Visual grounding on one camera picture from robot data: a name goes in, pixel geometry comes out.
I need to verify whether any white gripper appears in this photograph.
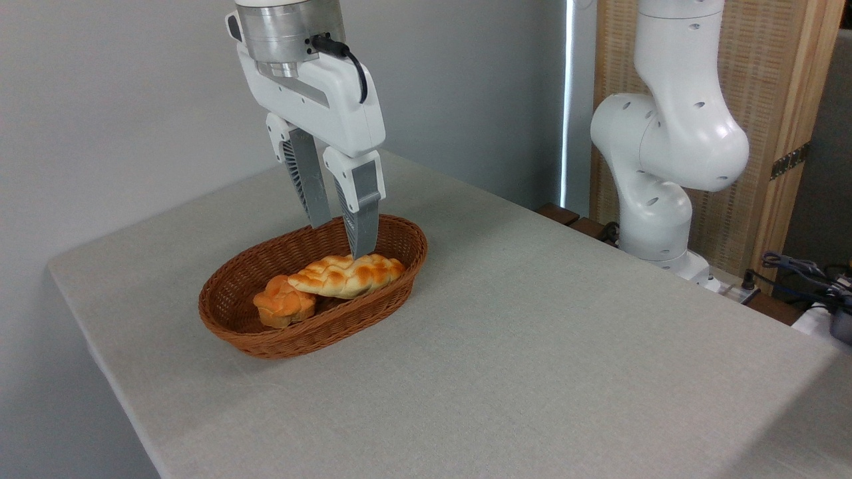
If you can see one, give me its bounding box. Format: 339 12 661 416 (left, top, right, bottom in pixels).
225 11 387 259

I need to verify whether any long braided bread loaf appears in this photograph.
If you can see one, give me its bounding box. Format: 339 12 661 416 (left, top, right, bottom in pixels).
288 253 405 299

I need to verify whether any small round bread roll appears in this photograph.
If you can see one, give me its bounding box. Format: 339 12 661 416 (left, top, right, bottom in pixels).
252 274 318 329

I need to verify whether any brown wicker oval basket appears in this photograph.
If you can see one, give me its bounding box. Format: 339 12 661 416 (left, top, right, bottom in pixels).
198 214 429 360

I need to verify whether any bright vertical light strip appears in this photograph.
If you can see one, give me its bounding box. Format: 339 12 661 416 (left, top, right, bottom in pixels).
560 0 575 209

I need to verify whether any wooden woven screen panel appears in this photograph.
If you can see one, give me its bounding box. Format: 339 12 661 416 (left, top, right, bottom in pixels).
591 0 846 295

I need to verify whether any metal hinge on panel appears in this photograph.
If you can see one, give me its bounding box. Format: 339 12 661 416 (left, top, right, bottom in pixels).
770 142 811 181

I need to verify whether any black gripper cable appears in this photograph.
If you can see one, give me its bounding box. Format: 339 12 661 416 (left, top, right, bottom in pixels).
310 34 369 104

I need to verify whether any bundle of dark cables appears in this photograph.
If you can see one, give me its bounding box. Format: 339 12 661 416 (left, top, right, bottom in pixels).
761 251 852 315

